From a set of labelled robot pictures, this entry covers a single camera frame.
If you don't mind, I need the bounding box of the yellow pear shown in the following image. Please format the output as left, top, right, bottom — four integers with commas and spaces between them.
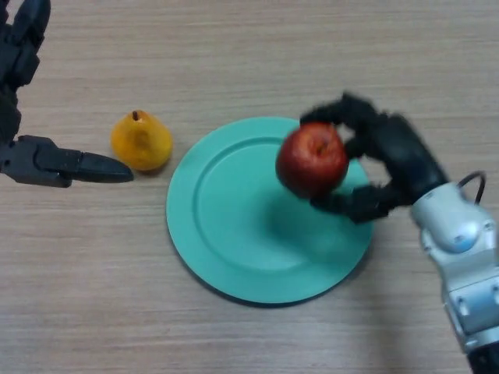
111, 110, 174, 172

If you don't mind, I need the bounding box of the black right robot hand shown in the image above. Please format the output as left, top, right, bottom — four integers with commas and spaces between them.
299, 92, 449, 224

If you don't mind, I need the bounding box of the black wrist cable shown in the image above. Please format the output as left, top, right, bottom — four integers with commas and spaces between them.
458, 171, 487, 206

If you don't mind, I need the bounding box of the red apple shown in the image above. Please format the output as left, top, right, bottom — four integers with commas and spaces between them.
275, 122, 350, 199

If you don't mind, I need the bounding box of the green round plate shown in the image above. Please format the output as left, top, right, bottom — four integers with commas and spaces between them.
166, 116, 373, 305

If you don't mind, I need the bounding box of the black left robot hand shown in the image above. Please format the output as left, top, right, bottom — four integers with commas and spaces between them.
0, 0, 135, 189

